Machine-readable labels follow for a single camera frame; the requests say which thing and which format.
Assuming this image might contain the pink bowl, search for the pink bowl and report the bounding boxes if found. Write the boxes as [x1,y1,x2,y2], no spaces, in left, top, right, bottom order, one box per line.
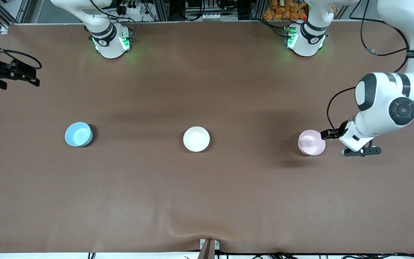
[298,129,326,156]

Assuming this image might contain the light blue bowl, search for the light blue bowl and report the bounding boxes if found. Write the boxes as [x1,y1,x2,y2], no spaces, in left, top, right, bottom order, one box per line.
[65,122,93,147]

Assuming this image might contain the white bowl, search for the white bowl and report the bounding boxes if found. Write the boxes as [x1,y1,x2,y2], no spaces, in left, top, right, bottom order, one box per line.
[183,126,210,153]

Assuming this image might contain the brown table mat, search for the brown table mat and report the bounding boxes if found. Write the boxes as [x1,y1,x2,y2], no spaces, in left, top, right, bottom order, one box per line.
[0,21,414,254]

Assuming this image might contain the white power strip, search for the white power strip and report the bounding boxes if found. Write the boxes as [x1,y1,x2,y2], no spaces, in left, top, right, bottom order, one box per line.
[190,12,226,21]

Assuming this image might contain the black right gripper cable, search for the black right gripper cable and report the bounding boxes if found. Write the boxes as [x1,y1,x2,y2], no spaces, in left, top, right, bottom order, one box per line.
[0,32,43,70]

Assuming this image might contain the aluminium frame post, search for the aluminium frame post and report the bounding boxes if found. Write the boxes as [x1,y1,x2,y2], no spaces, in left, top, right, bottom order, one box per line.
[0,0,32,28]

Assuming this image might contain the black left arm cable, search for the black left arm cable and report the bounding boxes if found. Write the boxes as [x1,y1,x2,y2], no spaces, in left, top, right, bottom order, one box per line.
[327,0,410,132]

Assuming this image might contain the grey table edge bracket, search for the grey table edge bracket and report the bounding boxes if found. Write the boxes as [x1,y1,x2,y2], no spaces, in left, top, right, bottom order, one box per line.
[199,238,221,259]

